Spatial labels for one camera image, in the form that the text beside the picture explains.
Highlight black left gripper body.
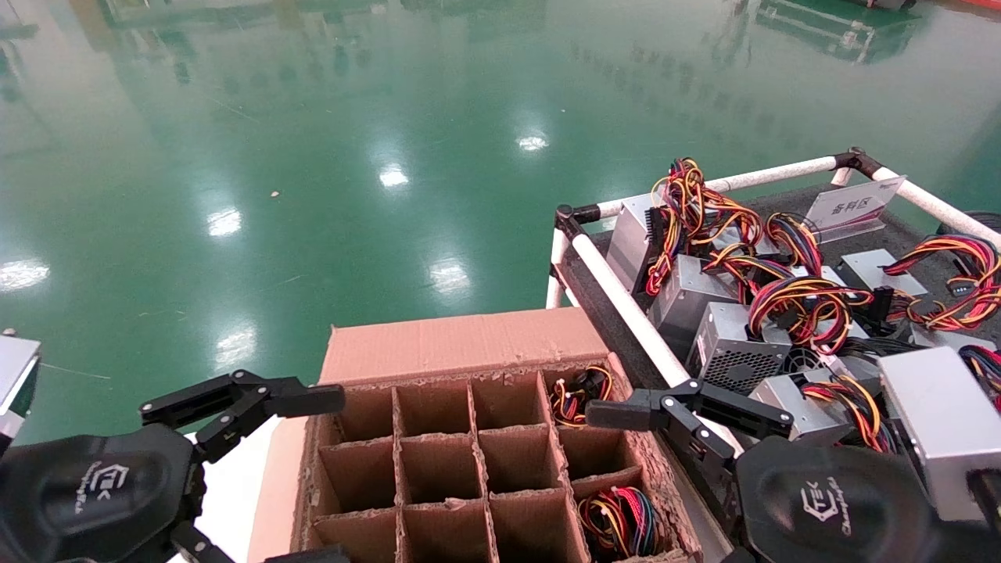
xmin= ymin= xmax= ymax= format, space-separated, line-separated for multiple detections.
xmin=0 ymin=426 xmax=206 ymax=563

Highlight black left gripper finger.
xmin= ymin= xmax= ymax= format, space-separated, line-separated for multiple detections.
xmin=170 ymin=522 xmax=349 ymax=563
xmin=139 ymin=370 xmax=346 ymax=464

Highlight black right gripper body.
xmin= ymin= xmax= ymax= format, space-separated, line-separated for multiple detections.
xmin=734 ymin=436 xmax=976 ymax=563

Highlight cardboard box with dividers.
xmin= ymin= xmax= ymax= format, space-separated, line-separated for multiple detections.
xmin=249 ymin=307 xmax=705 ymax=563

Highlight silver mesh-sided power supply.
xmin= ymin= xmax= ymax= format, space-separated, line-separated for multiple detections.
xmin=687 ymin=276 xmax=874 ymax=396

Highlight grey power supply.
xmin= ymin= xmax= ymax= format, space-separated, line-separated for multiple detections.
xmin=649 ymin=242 xmax=795 ymax=359

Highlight power supply with round fan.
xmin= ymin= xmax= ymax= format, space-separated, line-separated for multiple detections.
xmin=782 ymin=346 xmax=888 ymax=392

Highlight black mesh power supply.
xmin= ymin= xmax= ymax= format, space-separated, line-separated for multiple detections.
xmin=841 ymin=335 xmax=920 ymax=368

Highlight tall silver power supply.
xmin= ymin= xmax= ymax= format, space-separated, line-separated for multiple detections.
xmin=606 ymin=159 xmax=766 ymax=296

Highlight flat silver power supply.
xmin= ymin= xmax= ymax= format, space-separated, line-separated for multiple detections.
xmin=837 ymin=235 xmax=1001 ymax=333

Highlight white label sign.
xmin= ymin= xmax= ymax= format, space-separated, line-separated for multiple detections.
xmin=805 ymin=175 xmax=908 ymax=243

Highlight power supply, yellow red cables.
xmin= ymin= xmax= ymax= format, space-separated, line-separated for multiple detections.
xmin=550 ymin=366 xmax=615 ymax=429

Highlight black cart, white pipe frame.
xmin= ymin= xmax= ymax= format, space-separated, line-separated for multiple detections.
xmin=545 ymin=147 xmax=1001 ymax=560

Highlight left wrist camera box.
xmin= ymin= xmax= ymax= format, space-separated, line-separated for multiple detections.
xmin=0 ymin=335 xmax=41 ymax=456

